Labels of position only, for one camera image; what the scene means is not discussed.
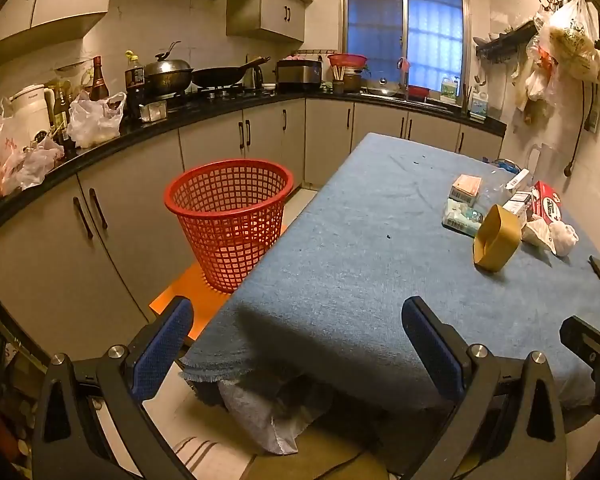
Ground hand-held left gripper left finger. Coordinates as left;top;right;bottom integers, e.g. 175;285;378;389
32;296;196;480

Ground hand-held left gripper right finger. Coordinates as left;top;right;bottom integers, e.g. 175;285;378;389
401;296;568;480

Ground white plastic bag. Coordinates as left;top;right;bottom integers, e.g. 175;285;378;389
549;220;579;257
67;91;127;148

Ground white paper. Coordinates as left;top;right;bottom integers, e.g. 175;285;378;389
522;214;556;253

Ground red cardboard box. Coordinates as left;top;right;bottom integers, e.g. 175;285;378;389
532;180;567;226

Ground gold tape roll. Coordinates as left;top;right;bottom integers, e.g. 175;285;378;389
472;204;523;272

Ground small black white box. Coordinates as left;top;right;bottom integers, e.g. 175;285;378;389
501;191;536;223

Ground red plastic basket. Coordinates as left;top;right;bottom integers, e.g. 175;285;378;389
164;159;295;295

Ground green white tissue pack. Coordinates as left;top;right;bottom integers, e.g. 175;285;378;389
441;197;487;238

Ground long white tube box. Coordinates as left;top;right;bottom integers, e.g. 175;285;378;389
502;167;532;192

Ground clear crushed plastic bottle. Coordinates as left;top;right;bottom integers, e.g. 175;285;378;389
472;179;527;207

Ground small brown cardboard box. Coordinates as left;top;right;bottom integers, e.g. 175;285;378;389
450;174;483;207

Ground orange stool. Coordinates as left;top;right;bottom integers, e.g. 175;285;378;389
149;220;288;343

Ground blue tablecloth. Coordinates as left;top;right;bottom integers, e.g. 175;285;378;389
180;132;600;411

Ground grey cloth bag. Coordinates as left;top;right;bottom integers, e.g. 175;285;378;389
217;375;333;456

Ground clear plastic pitcher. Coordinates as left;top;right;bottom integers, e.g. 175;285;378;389
522;142;554;188

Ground cluttered shelf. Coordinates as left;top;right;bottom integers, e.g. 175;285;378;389
0;280;51;480

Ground beige lower cabinets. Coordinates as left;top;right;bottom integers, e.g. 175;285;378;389
0;97;503;361

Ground black kitchen countertop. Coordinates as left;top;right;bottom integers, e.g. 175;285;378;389
0;87;507;246

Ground small clear container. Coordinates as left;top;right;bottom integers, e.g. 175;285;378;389
139;100;168;122

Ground hanging plastic bags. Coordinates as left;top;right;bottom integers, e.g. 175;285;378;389
511;0;600;126

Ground green label detergent bottle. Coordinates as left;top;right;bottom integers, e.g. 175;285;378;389
440;76;460;106

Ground orange white plastic bags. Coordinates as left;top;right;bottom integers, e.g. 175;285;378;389
0;100;65;211

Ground gas stove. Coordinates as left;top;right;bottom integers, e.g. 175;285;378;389
195;85;276;102

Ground cooking oil bottle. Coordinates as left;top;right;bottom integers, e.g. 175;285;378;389
125;50;146;111

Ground white electric jug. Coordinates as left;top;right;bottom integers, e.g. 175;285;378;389
10;84;56;147

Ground steel wok with lid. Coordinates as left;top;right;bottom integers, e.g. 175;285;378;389
144;41;193;98

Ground dark glass bottle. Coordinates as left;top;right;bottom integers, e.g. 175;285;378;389
89;56;110;102

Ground black frying wok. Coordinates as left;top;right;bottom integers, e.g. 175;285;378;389
191;56;272;88

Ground brown pot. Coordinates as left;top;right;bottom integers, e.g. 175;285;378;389
342;66;365;93

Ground red colander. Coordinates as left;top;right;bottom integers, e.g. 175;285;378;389
327;53;368;69

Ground black silver toaster oven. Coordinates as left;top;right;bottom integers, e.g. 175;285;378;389
275;59;323;93

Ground kitchen window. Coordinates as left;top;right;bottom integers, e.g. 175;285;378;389
342;0;468;103

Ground small beige upper cabinet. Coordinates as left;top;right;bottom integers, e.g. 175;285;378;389
226;0;306;43

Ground large beige upper cabinet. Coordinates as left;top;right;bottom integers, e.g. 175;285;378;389
0;0;117;66

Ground black wall cable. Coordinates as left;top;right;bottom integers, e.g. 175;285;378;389
564;80;597;177

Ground black wall rack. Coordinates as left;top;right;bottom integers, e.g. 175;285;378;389
474;20;538;63

